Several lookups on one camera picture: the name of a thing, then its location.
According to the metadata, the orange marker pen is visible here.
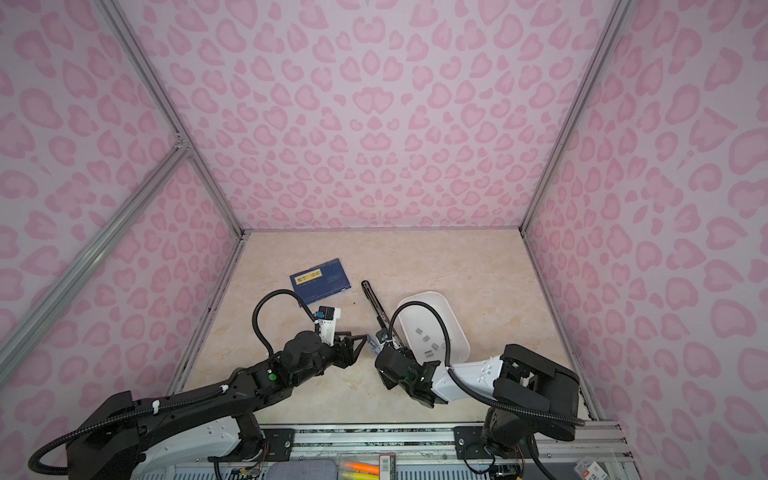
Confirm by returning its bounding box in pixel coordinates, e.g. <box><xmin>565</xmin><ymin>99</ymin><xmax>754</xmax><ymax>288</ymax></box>
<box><xmin>343</xmin><ymin>462</ymin><xmax>380</xmax><ymax>476</ymax></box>

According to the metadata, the white plastic tray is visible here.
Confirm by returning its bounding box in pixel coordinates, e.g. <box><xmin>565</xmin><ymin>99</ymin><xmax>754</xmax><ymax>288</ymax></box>
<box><xmin>397</xmin><ymin>291</ymin><xmax>471</xmax><ymax>364</ymax></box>

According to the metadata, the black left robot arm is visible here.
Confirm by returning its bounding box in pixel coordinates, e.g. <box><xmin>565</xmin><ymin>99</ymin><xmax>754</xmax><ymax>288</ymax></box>
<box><xmin>27</xmin><ymin>290</ymin><xmax>367</xmax><ymax>479</ymax></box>

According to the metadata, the light blue mini stapler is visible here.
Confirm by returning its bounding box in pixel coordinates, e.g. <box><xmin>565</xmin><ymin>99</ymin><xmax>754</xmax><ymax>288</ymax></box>
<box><xmin>366</xmin><ymin>334</ymin><xmax>382</xmax><ymax>356</ymax></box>

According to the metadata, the grey foam pad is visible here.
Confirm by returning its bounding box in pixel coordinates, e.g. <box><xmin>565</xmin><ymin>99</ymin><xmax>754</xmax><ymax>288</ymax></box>
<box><xmin>264</xmin><ymin>459</ymin><xmax>338</xmax><ymax>480</ymax></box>

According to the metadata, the blue book yellow label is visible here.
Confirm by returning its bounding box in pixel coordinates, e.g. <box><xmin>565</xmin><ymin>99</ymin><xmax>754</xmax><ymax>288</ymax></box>
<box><xmin>290</xmin><ymin>258</ymin><xmax>351</xmax><ymax>304</ymax></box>

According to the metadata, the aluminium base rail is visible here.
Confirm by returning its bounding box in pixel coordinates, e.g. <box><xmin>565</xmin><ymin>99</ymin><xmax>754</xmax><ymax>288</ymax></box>
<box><xmin>131</xmin><ymin>420</ymin><xmax>639</xmax><ymax>479</ymax></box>

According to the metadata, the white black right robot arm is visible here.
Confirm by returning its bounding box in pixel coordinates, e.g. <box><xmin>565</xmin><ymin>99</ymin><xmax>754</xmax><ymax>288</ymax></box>
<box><xmin>375</xmin><ymin>300</ymin><xmax>585</xmax><ymax>479</ymax></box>

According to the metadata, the black long stapler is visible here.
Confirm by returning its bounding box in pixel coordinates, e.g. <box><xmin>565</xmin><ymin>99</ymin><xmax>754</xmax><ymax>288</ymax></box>
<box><xmin>361</xmin><ymin>280</ymin><xmax>390</xmax><ymax>330</ymax></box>

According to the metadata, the yellow marker pen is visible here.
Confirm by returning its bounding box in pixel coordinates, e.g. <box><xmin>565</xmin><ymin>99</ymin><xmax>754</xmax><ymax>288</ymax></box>
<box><xmin>342</xmin><ymin>471</ymin><xmax>379</xmax><ymax>480</ymax></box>

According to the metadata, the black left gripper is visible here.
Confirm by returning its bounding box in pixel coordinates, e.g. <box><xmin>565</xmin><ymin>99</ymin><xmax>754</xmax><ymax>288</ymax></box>
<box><xmin>293</xmin><ymin>328</ymin><xmax>369</xmax><ymax>389</ymax></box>

